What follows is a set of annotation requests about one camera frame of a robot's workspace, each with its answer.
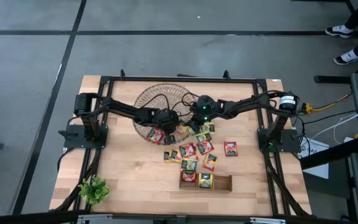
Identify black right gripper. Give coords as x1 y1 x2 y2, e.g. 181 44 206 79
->
188 95 221 135

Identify small green artificial plant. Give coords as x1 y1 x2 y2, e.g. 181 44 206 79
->
78 174 111 206

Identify person's shoe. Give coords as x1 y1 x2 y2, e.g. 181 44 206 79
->
333 49 358 66
324 25 354 40

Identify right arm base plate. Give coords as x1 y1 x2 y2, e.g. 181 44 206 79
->
257 128 301 153

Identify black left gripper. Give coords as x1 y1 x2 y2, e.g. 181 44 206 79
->
141 107 180 146

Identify black desk beam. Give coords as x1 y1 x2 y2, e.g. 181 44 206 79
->
300 136 358 170

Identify wooden three-compartment box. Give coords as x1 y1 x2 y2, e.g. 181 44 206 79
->
178 169 233 193

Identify white paper sheet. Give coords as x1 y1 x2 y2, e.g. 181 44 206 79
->
299 136 331 180

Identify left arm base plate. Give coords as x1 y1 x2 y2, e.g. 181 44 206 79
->
58 124 109 149

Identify black metal table frame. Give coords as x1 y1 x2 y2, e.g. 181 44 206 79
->
53 68 313 218

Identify white cable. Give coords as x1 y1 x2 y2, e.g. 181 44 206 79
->
309 101 358 141

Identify red tea bag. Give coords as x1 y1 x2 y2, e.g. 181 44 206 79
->
178 142 198 157
181 169 198 184
146 128 165 145
223 141 239 157
196 139 215 156

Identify yellow power cable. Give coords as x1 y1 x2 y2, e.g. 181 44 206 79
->
302 91 354 114

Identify green yellow tea bag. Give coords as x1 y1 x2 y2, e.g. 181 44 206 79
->
180 157 198 172
195 131 213 143

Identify black front crossbar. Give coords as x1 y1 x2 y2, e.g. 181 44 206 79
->
0 210 358 224

